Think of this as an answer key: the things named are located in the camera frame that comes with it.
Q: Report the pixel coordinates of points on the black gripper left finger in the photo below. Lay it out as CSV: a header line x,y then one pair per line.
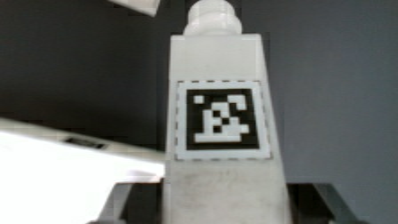
x,y
132,205

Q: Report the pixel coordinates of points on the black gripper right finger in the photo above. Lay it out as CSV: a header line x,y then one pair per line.
x,y
319,206

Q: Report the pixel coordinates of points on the white square table top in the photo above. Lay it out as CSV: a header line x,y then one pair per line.
x,y
61,168

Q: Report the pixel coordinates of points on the white table leg with tag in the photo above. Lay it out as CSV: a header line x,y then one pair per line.
x,y
225,183

